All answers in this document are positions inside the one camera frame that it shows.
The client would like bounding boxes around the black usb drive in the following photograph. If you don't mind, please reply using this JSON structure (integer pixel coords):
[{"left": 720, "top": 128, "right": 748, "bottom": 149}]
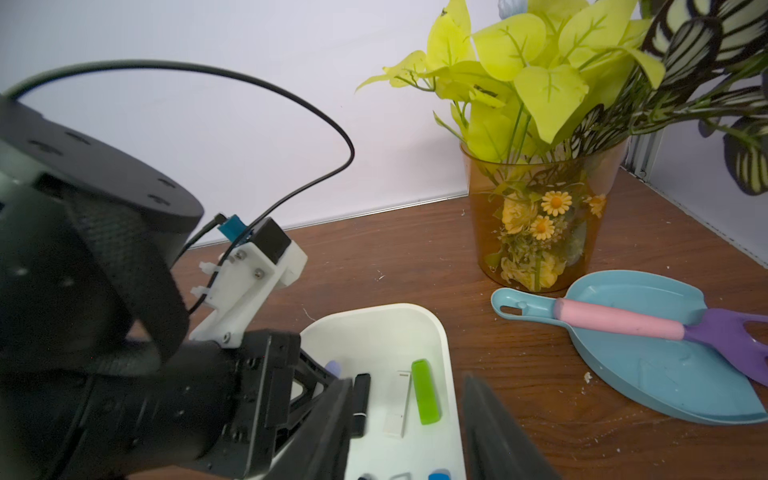
[{"left": 350, "top": 373, "right": 371, "bottom": 439}]

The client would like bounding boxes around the pink teal handled brush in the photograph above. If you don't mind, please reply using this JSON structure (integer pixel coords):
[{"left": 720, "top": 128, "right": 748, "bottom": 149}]
[{"left": 553, "top": 298, "right": 685, "bottom": 341}]

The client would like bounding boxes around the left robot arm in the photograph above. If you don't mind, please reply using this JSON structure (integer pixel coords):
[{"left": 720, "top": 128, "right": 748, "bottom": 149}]
[{"left": 1, "top": 98, "right": 335, "bottom": 479}]

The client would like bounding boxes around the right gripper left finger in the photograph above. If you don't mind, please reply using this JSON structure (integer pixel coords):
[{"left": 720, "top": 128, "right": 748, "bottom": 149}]
[{"left": 264, "top": 379, "right": 353, "bottom": 480}]

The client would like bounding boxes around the teal dustpan plate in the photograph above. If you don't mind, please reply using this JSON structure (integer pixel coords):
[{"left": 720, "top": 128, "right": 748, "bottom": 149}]
[{"left": 490, "top": 269, "right": 768, "bottom": 426}]

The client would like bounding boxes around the purple toy fork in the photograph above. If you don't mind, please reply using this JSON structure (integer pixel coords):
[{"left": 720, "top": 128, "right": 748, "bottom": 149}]
[{"left": 684, "top": 308, "right": 767, "bottom": 386}]

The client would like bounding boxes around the white usb drive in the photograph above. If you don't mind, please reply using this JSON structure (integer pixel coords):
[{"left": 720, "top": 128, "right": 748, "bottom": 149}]
[{"left": 383, "top": 370, "right": 411, "bottom": 438}]

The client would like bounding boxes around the potted green plant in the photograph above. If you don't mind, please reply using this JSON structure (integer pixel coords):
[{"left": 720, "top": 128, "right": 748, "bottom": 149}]
[{"left": 380, "top": 1, "right": 767, "bottom": 293}]

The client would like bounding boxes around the white storage box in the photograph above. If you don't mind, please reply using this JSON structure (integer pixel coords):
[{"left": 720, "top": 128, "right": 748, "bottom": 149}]
[{"left": 301, "top": 303, "right": 466, "bottom": 479}]

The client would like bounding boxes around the green usb flash drive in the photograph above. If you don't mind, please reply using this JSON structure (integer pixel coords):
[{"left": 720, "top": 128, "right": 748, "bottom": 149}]
[{"left": 411, "top": 359, "right": 441, "bottom": 425}]

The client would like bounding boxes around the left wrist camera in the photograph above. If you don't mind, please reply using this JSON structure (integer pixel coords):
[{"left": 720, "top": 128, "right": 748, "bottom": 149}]
[{"left": 189, "top": 217, "right": 307, "bottom": 349}]

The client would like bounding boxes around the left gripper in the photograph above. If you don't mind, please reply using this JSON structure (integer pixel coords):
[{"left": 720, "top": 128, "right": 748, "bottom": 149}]
[{"left": 183, "top": 330, "right": 336, "bottom": 479}]

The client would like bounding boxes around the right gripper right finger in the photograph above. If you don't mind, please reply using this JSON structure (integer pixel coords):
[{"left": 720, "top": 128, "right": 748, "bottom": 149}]
[{"left": 463, "top": 375, "right": 560, "bottom": 480}]

